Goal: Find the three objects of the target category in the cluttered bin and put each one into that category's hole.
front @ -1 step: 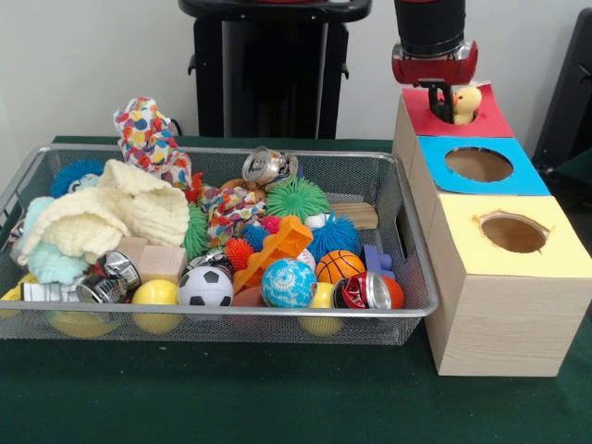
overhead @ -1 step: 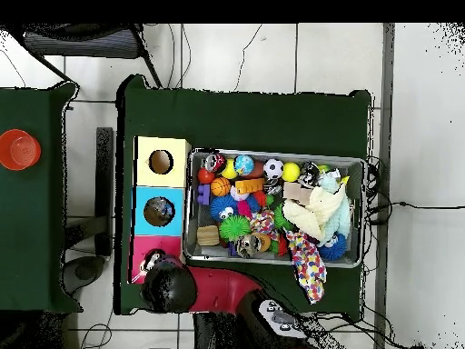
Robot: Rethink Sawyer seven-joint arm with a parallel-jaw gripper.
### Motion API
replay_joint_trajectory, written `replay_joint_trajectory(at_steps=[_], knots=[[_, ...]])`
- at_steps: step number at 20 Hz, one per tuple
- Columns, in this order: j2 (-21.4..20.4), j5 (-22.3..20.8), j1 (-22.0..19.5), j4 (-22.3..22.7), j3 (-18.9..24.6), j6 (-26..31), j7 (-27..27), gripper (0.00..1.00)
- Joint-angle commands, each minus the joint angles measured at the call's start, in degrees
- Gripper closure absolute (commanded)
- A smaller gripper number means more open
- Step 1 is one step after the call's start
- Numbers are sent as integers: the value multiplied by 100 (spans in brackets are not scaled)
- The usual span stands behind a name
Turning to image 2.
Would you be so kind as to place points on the cream knitted cloth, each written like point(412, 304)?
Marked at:
point(316, 211)

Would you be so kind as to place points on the polka dot cloth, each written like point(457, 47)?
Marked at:
point(308, 265)

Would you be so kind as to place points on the mint green cloth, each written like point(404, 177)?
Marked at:
point(343, 218)

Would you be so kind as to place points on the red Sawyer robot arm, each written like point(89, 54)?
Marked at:
point(218, 291)

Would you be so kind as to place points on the wooden box with three holes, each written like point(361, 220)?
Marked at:
point(145, 174)

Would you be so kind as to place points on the small basketball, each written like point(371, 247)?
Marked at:
point(220, 186)

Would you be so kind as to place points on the blue spiky ball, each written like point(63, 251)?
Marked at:
point(221, 207)
point(334, 247)

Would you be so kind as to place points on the orange toy brick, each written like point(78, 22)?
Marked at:
point(250, 185)

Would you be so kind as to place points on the globe print ball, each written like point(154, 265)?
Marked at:
point(244, 164)

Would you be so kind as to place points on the crushed red can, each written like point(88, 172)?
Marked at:
point(215, 162)

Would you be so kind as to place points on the small green spiky ball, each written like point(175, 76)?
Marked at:
point(234, 228)

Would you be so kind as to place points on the colourful patterned cloth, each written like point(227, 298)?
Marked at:
point(263, 221)

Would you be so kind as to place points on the soccer ball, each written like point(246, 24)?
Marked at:
point(273, 169)

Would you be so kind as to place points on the ridged wooden block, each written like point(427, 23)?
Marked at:
point(207, 235)

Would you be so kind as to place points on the large green spiky ball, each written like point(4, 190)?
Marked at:
point(279, 218)

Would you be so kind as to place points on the crushed silver can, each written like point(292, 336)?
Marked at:
point(247, 246)

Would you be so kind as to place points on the yellow ball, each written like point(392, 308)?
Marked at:
point(290, 171)

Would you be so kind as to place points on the dark green table cloth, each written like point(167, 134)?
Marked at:
point(29, 218)
point(247, 120)

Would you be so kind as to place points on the black chair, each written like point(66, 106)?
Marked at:
point(80, 41)

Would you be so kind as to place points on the orange plastic cup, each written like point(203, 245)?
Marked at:
point(18, 149)

